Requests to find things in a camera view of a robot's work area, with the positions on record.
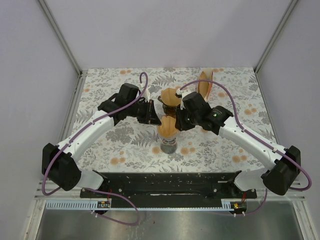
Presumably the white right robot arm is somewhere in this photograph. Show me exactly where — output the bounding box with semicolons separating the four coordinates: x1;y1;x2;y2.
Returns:
175;89;301;198

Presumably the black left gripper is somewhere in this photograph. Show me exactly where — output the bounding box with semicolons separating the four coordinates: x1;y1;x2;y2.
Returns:
127;99;162;126

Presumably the clear glass dripper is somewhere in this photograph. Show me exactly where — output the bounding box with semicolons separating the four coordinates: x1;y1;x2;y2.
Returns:
157;125;179;146

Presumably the white slotted cable duct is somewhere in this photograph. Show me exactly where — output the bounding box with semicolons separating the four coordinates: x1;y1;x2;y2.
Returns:
45;198;247;211

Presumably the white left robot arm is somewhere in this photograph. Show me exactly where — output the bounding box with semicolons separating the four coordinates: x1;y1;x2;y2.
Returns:
41;83;161;198

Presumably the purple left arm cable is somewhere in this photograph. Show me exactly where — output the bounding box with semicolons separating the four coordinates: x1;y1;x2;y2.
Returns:
41;72;150;227

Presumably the grey glass carafe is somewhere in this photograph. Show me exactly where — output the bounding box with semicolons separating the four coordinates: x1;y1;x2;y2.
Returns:
160;139;178;155

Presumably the aluminium frame rail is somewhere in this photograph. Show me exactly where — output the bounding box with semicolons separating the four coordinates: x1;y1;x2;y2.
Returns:
34;180;306;202

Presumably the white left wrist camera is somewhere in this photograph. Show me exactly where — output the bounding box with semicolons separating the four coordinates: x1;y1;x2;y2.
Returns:
139;83;150;102

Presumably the brown paper coffee filter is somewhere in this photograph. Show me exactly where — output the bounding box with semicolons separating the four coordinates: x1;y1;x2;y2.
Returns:
157;116;179;138
160;88;181;107

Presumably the coffee filter pack orange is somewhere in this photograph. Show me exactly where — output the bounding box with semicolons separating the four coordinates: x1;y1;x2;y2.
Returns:
197;69;213;102

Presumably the olive green glass dripper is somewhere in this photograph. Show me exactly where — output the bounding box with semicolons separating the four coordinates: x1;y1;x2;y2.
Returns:
157;95;181;118

